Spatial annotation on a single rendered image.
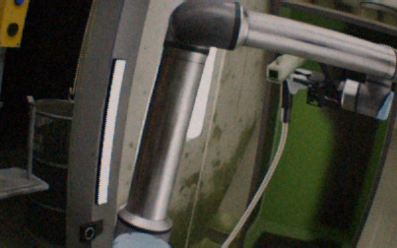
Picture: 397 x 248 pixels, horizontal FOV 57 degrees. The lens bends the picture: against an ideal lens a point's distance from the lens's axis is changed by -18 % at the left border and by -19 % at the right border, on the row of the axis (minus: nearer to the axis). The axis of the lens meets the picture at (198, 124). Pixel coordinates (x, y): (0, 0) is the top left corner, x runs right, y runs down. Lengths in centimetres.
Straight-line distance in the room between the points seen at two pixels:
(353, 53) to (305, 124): 117
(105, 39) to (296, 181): 119
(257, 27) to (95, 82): 101
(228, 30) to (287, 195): 152
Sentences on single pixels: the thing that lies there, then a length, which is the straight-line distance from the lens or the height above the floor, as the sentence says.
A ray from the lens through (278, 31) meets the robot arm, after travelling 93.
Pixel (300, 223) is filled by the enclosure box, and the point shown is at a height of 56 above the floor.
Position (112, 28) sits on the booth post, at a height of 140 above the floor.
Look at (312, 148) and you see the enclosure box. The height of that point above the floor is 100.
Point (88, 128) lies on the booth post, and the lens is 183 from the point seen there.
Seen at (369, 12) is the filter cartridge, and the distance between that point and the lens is 290.
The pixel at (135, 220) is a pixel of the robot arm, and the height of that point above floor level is 93.
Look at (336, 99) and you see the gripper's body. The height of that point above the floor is 131.
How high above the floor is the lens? 138
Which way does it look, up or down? 10 degrees down
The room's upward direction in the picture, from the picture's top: 11 degrees clockwise
